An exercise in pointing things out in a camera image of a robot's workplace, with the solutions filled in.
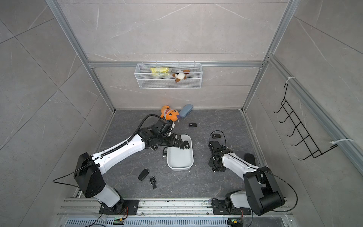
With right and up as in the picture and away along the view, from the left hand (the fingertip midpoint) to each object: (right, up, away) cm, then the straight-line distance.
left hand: (178, 139), depth 81 cm
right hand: (+24, -17, +9) cm, 31 cm away
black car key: (+10, +8, +27) cm, 29 cm away
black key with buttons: (-9, -11, +12) cm, 18 cm away
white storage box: (0, -15, +11) cm, 18 cm away
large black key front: (-21, -22, +3) cm, 31 cm away
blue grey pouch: (+5, +21, +36) cm, 42 cm away
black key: (+27, 0, +20) cm, 34 cm away
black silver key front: (-15, -25, +1) cm, 29 cm away
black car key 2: (+4, -5, +15) cm, 16 cm away
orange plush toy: (-8, +16, +26) cm, 32 cm away
